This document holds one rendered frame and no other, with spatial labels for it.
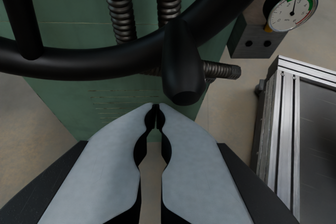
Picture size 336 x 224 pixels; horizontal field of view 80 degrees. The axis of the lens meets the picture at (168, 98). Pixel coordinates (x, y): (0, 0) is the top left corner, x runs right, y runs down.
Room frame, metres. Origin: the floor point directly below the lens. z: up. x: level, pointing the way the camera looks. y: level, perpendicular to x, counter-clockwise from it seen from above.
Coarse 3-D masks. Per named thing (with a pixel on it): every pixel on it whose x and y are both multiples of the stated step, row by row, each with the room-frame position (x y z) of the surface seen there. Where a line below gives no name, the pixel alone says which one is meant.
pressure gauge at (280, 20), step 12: (276, 0) 0.27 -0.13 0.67; (288, 0) 0.27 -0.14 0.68; (300, 0) 0.27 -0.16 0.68; (312, 0) 0.27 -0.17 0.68; (264, 12) 0.28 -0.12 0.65; (276, 12) 0.26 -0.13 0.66; (288, 12) 0.27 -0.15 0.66; (300, 12) 0.27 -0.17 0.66; (312, 12) 0.27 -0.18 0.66; (276, 24) 0.27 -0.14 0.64; (288, 24) 0.27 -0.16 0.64; (300, 24) 0.27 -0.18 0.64
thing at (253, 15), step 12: (264, 0) 0.36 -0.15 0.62; (252, 12) 0.32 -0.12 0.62; (240, 24) 0.31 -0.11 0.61; (252, 24) 0.29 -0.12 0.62; (264, 24) 0.29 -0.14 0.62; (240, 36) 0.29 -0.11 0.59; (252, 36) 0.29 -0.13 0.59; (264, 36) 0.30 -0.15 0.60; (276, 36) 0.30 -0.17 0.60; (228, 48) 0.31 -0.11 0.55; (240, 48) 0.29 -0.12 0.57; (252, 48) 0.29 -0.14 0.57; (264, 48) 0.30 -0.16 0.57
